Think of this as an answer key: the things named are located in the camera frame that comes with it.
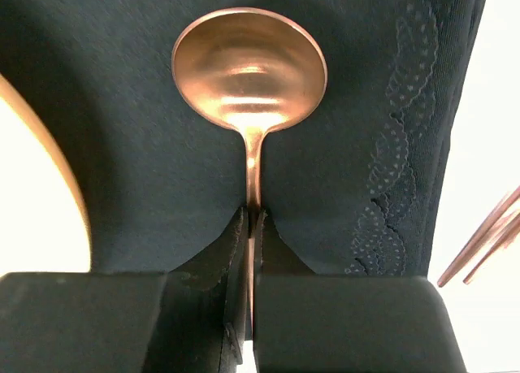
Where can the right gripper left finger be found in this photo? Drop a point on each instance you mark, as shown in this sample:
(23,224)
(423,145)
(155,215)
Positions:
(191,319)

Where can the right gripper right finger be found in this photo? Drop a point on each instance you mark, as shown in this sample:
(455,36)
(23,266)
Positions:
(304,322)

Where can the black cloth placemat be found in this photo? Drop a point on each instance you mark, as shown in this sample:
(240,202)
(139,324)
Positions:
(353,189)

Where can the beige plate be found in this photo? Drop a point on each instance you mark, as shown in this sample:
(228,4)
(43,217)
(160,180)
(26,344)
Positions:
(44,220)

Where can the copper knife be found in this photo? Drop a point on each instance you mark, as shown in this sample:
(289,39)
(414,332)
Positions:
(501,241)

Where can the copper fork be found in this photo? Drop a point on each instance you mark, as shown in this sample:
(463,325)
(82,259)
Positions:
(481,239)

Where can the copper spoon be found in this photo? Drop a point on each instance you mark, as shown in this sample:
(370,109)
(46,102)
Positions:
(252,71)

